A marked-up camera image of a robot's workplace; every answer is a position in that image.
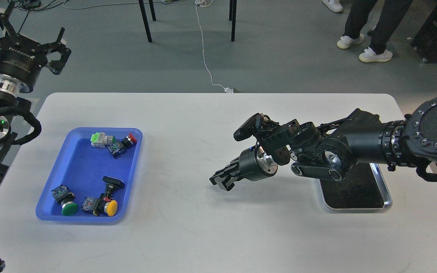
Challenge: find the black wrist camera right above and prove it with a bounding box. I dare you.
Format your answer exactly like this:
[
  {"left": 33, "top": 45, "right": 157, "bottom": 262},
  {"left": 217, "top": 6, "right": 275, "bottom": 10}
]
[{"left": 233, "top": 113, "right": 263, "bottom": 141}]

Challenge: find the white charging cable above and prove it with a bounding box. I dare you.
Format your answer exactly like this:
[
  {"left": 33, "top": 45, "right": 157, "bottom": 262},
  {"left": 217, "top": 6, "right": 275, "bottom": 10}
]
[{"left": 194, "top": 0, "right": 233, "bottom": 94}]

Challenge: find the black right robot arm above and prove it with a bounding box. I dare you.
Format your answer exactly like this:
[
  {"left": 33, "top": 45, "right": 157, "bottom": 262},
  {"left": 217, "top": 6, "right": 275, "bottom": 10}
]
[{"left": 210, "top": 98, "right": 437, "bottom": 191}]

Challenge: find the silver metal tray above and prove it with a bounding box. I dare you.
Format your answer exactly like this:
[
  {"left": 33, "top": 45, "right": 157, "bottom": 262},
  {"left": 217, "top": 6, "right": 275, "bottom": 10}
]
[{"left": 319, "top": 163, "right": 393, "bottom": 213}]

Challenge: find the black floor cable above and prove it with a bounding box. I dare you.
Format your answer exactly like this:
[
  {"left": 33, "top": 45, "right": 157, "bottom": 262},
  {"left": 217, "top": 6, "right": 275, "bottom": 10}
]
[{"left": 8, "top": 0, "right": 61, "bottom": 35}]

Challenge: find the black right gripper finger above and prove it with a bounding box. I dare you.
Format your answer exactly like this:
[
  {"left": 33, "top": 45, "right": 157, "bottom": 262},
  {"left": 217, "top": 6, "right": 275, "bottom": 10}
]
[
  {"left": 217, "top": 173, "right": 244, "bottom": 191},
  {"left": 209, "top": 157, "right": 241, "bottom": 185}
]

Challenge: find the blue plastic tray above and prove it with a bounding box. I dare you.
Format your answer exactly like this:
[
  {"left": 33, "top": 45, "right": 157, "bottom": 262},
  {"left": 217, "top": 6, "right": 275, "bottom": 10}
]
[{"left": 35, "top": 127, "right": 143, "bottom": 224}]

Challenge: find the black table leg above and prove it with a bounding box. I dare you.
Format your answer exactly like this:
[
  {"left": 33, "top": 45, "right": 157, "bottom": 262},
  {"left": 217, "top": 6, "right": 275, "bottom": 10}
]
[
  {"left": 228, "top": 0, "right": 237, "bottom": 42},
  {"left": 138, "top": 0, "right": 156, "bottom": 43}
]

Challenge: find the black table leg left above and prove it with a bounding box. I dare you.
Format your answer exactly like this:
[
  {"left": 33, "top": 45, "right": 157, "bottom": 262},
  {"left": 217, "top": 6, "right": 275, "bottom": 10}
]
[{"left": 138, "top": 0, "right": 156, "bottom": 43}]

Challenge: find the red push button switch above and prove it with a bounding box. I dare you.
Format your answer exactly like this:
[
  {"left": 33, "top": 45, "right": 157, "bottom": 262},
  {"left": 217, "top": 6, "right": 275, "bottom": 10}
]
[{"left": 106, "top": 133, "right": 137, "bottom": 159}]

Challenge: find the person in black trousers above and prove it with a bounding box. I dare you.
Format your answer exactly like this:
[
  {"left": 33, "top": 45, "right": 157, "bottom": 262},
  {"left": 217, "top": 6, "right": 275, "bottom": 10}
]
[{"left": 322, "top": 0, "right": 414, "bottom": 63}]

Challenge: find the yellow push button switch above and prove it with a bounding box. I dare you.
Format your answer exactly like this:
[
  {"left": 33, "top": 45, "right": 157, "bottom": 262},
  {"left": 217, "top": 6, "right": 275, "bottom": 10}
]
[{"left": 80, "top": 196, "right": 118, "bottom": 217}]

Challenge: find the green white push button switch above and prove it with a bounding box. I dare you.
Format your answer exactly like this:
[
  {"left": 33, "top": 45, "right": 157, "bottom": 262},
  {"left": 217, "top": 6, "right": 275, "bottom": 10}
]
[{"left": 90, "top": 132, "right": 116, "bottom": 148}]

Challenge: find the black table leg right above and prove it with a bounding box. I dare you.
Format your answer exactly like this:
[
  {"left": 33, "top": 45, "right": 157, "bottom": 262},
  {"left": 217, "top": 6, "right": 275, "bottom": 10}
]
[{"left": 228, "top": 0, "right": 237, "bottom": 42}]

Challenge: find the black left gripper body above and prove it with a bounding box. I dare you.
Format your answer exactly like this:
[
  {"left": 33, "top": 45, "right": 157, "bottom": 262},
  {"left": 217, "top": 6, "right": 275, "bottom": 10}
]
[{"left": 0, "top": 40, "right": 48, "bottom": 93}]

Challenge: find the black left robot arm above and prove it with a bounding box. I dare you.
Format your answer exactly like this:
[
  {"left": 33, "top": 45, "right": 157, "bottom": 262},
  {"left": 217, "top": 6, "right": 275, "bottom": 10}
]
[{"left": 0, "top": 1, "right": 71, "bottom": 185}]

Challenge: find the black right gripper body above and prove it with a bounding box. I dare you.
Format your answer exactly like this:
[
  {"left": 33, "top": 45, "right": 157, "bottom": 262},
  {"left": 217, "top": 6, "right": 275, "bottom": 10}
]
[{"left": 240, "top": 147, "right": 278, "bottom": 181}]

